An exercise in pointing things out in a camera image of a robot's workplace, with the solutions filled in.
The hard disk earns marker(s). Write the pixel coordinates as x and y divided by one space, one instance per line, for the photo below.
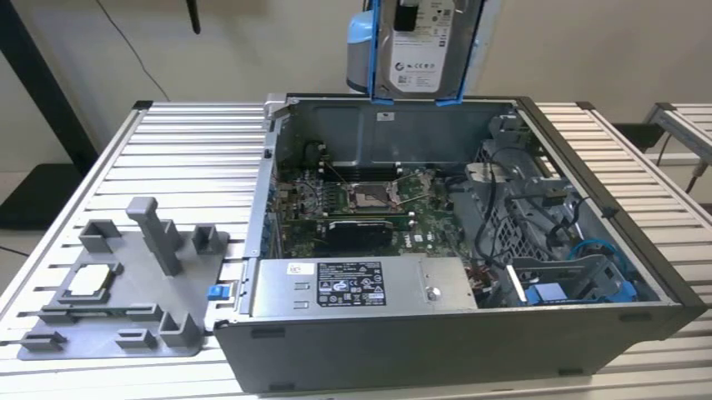
422 62

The grey parts rack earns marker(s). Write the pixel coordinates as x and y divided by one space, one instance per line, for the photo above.
139 296

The black stand with base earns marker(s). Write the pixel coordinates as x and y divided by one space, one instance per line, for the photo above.
39 83

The green motherboard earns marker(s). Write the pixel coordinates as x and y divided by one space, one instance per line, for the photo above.
434 237

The thin locking lever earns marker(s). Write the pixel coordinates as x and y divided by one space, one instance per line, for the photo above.
339 173

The silver CPU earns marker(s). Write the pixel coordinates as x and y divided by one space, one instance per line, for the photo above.
89 281

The blue case latch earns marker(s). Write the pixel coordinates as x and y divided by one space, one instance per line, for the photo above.
216 291

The disk bay with blue rails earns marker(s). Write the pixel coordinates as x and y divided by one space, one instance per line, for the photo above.
556 291

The silver power supply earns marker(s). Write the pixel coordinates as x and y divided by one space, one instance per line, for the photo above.
401 287

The black hanging rod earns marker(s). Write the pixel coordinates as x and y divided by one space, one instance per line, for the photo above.
194 16

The black RAM slots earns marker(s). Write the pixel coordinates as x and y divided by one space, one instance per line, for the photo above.
361 168

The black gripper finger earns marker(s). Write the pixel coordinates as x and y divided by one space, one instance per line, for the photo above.
406 17

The black box under table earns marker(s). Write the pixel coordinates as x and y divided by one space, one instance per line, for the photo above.
640 135

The CPU socket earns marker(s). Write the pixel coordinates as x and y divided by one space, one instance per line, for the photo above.
370 196

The slatted metal side table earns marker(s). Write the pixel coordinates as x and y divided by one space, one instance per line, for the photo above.
689 121

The grey metal drive cage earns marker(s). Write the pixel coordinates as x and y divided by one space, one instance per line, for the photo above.
501 233

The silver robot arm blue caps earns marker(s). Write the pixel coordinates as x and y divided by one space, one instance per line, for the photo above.
358 50

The open dark PC case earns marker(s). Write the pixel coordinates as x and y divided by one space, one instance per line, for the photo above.
389 354

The black graphics card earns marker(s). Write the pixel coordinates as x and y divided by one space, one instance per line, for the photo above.
355 237

